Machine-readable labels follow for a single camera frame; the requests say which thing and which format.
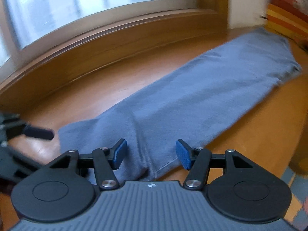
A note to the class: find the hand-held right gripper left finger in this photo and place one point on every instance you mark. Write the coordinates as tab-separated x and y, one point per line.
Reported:
119	154

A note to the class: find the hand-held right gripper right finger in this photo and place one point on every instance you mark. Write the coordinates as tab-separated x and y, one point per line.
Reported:
184	155

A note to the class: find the colourful foam floor mat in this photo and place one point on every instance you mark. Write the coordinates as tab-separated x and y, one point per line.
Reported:
298	185

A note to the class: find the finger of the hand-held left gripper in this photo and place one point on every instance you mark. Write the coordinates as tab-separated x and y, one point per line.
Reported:
38	132
9	118

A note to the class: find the blue fleece pants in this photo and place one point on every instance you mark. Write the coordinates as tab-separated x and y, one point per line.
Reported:
192	89

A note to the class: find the orange striped cushion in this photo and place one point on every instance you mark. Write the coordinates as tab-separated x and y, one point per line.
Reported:
286	21

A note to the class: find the window with metal bars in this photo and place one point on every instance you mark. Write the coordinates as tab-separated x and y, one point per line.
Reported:
72	9

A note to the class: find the wooden window sill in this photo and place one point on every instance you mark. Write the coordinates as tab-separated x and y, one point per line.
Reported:
96	36

